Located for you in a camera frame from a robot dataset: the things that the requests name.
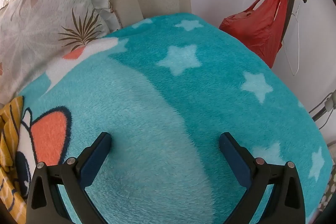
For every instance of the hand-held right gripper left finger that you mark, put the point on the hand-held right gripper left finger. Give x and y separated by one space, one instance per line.
95 158

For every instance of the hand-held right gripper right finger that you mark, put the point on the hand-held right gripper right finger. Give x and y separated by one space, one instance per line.
236 161

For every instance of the yellow striped small shirt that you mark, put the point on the yellow striped small shirt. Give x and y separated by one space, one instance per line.
8 134

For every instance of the teal star print fleece blanket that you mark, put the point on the teal star print fleece blanket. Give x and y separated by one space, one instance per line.
157 108

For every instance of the dotted cloth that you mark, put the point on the dotted cloth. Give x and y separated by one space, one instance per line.
330 187

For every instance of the red plastic bag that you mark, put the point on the red plastic bag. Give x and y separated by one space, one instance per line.
252 29

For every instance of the floral leaf print pillow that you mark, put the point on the floral leaf print pillow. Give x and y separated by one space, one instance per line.
39 16

